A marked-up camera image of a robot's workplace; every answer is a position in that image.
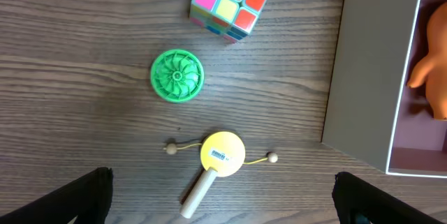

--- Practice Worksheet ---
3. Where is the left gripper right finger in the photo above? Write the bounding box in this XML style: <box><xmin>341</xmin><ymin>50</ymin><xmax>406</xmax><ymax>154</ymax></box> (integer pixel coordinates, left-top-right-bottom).
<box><xmin>332</xmin><ymin>172</ymin><xmax>441</xmax><ymax>224</ymax></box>

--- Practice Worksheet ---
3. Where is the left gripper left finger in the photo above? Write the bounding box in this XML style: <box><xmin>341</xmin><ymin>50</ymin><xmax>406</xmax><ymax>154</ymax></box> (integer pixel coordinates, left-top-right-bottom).
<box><xmin>1</xmin><ymin>167</ymin><xmax>113</xmax><ymax>224</ymax></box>

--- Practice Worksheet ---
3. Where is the green plastic spinning top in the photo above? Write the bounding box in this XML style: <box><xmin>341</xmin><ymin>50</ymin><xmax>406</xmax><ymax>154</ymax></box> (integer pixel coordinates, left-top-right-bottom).
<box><xmin>149</xmin><ymin>49</ymin><xmax>205</xmax><ymax>103</ymax></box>

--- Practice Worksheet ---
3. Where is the orange dinosaur figure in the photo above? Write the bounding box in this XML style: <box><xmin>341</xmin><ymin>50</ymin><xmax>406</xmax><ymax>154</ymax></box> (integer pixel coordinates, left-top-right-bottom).
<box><xmin>406</xmin><ymin>3</ymin><xmax>446</xmax><ymax>121</ymax></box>

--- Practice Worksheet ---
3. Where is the multicoloured puzzle cube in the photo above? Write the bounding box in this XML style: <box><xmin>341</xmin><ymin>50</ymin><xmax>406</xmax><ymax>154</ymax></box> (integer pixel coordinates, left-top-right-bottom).
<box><xmin>189</xmin><ymin>0</ymin><xmax>267</xmax><ymax>43</ymax></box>

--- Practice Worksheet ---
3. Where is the white cardboard box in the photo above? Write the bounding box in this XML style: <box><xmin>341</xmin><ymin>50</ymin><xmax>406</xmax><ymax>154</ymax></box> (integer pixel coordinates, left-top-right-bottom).
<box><xmin>322</xmin><ymin>0</ymin><xmax>446</xmax><ymax>178</ymax></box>

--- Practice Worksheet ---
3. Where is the yellow wooden rattle drum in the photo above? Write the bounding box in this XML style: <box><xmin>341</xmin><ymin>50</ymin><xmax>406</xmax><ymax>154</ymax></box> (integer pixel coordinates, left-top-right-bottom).
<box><xmin>164</xmin><ymin>131</ymin><xmax>279</xmax><ymax>218</ymax></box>

